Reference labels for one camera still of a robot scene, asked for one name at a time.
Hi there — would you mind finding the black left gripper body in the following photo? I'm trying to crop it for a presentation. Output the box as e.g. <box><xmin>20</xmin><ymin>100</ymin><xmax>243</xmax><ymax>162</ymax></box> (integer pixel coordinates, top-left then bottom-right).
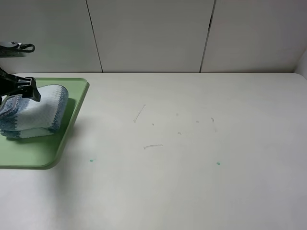
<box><xmin>0</xmin><ymin>68</ymin><xmax>36</xmax><ymax>97</ymax></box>

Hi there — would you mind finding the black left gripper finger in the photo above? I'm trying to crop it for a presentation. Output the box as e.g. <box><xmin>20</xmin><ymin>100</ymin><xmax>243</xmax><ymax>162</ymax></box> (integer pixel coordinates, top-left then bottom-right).
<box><xmin>22</xmin><ymin>86</ymin><xmax>41</xmax><ymax>102</ymax></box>

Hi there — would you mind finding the green plastic tray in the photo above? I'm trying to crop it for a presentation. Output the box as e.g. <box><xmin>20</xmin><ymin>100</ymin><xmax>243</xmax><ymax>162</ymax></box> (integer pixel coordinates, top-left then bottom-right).
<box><xmin>0</xmin><ymin>78</ymin><xmax>90</xmax><ymax>170</ymax></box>

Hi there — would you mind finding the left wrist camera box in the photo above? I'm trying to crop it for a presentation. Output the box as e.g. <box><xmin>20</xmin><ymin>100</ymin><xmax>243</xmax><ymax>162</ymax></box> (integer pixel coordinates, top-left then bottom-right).
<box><xmin>0</xmin><ymin>42</ymin><xmax>24</xmax><ymax>58</ymax></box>

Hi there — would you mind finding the blue white striped towel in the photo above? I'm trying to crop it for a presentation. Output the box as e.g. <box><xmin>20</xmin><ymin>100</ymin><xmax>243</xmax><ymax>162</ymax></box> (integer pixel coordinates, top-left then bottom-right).
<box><xmin>0</xmin><ymin>85</ymin><xmax>69</xmax><ymax>138</ymax></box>

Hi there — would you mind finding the clear plastic tag fastener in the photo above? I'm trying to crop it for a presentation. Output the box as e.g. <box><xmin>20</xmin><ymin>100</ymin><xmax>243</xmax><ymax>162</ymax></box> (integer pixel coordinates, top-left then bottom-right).
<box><xmin>143</xmin><ymin>144</ymin><xmax>163</xmax><ymax>150</ymax></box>

